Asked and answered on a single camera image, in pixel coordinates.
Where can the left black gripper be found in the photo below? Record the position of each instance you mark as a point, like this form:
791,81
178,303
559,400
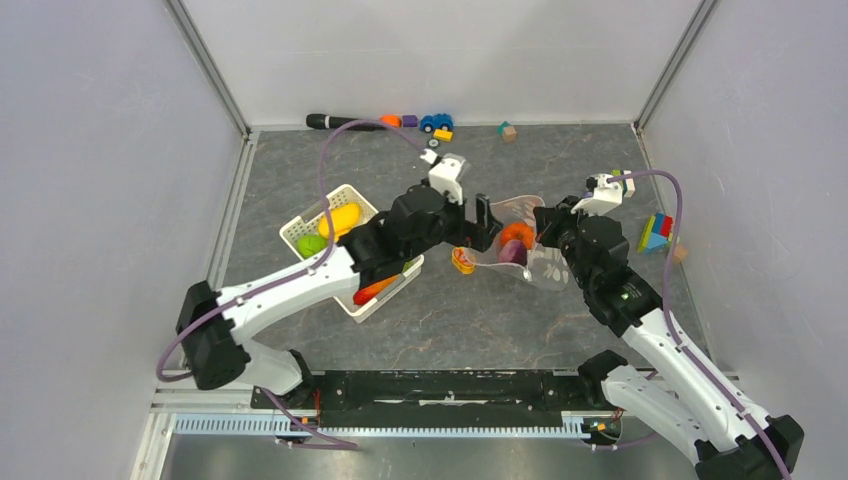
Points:
479,234

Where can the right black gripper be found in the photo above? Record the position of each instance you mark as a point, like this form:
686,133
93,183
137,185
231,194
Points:
549,219

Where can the orange toy pumpkin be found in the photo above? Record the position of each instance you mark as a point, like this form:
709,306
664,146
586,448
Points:
519,231

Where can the purple toy onion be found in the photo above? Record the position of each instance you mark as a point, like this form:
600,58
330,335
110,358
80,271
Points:
514,252

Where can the clear zip top bag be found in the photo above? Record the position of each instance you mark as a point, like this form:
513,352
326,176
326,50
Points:
546,268

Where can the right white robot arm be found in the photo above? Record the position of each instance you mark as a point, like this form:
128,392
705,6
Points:
723,433

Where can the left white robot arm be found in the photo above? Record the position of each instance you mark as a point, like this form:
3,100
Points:
216,328

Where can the yellow butterfly toy block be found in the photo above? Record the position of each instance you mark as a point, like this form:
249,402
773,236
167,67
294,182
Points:
461,262

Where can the multicolour brick stack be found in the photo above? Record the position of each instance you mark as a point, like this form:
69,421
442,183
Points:
656,234

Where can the green white brick stack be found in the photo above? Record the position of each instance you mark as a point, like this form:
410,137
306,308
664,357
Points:
628,184

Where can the small wooden cube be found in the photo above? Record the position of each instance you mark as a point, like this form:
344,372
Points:
679,253

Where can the teal and wood cubes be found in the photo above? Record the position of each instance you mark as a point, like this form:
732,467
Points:
507,132

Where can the yellow toy brick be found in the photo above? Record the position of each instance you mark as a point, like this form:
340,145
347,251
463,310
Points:
443,135

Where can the blue toy car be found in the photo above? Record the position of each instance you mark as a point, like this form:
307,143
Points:
439,121

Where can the red orange toy chili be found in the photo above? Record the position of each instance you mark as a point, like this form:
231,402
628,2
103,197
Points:
364,295

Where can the orange toy piece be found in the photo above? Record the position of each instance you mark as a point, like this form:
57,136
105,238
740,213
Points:
392,120

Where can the yellow toy mango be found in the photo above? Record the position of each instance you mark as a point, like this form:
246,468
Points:
340,221

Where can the white perforated plastic basket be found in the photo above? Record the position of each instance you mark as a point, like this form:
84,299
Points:
307,224

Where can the green toy pepper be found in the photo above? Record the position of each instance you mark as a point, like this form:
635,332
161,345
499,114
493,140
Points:
310,245

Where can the black microphone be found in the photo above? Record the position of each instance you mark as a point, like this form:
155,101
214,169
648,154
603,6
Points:
321,121

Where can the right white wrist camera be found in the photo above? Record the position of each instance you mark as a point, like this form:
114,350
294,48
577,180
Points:
602,195

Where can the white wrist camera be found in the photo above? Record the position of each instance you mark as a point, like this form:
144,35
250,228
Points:
444,174
602,195

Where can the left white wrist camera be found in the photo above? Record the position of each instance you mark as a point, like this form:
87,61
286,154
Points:
444,174

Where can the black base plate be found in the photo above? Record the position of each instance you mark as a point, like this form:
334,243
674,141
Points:
446,398

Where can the white cable duct rail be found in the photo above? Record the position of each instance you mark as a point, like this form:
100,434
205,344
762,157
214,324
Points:
276,424

